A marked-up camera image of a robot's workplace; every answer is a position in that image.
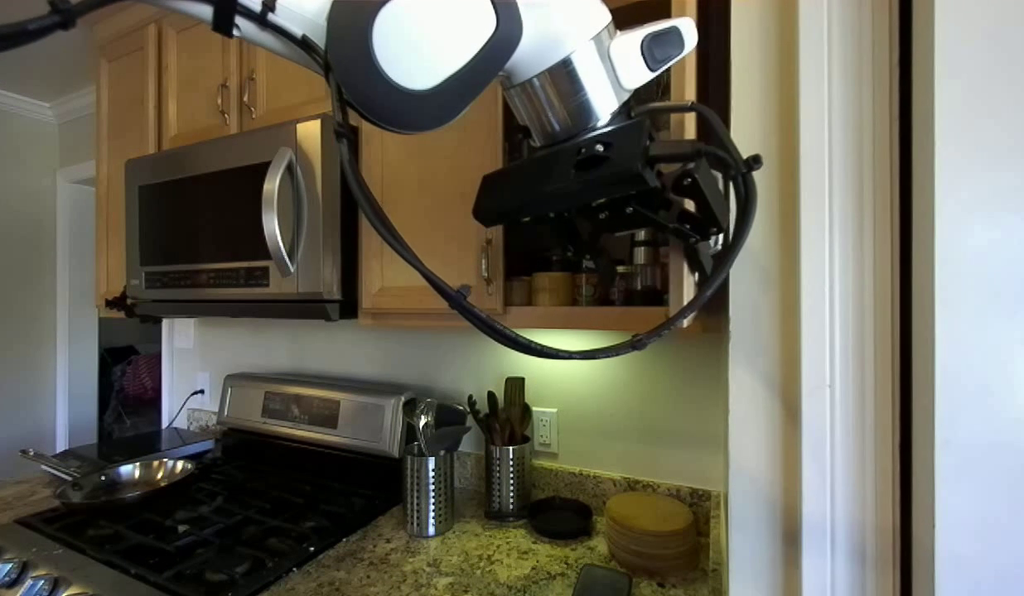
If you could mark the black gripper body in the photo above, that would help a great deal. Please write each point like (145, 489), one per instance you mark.
(621, 177)

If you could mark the wooden cupboard door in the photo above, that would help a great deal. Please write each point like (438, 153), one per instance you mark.
(682, 124)
(427, 185)

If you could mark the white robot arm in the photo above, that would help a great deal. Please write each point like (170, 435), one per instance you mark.
(565, 67)

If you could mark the steel utensil holder far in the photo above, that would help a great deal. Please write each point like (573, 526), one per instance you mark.
(509, 480)

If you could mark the small black pan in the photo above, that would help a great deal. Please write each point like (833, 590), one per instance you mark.
(560, 519)

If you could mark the stack of round cork coasters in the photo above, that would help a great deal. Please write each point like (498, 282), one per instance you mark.
(652, 535)

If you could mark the steel utensil holder near stove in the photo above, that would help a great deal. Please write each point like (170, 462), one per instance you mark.
(430, 493)

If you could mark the stainless microwave oven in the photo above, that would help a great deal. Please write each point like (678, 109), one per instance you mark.
(244, 226)

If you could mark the stainless gas stove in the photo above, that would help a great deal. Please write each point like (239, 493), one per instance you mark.
(297, 469)

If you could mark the stainless steel frying pan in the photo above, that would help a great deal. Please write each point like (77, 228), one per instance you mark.
(82, 480)

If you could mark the white wall outlet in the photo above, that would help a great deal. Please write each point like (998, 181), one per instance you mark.
(546, 431)

